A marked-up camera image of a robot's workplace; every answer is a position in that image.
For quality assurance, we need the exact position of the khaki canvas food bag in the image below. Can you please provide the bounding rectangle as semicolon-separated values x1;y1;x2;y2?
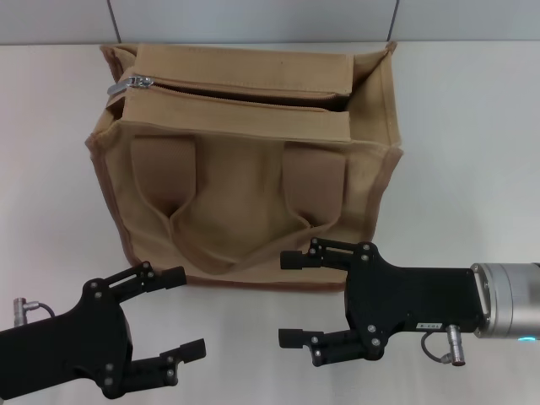
84;40;404;293

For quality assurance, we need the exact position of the right gripper cable with plug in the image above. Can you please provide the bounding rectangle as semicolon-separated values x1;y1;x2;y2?
420;323;464;365

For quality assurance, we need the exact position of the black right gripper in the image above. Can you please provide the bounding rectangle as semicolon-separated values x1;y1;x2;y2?
277;237;487;367

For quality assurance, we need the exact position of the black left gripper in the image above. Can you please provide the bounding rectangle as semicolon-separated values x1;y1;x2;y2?
0;260;208;405

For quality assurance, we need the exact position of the left gripper cable with plug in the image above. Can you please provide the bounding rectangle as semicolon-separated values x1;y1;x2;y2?
12;297;57;328

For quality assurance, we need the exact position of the silver metal zipper pull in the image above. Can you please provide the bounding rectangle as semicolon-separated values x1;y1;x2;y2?
107;74;154;96

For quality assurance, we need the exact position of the gripper cable with plug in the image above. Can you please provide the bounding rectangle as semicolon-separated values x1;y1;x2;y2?
12;297;57;328
420;323;464;365

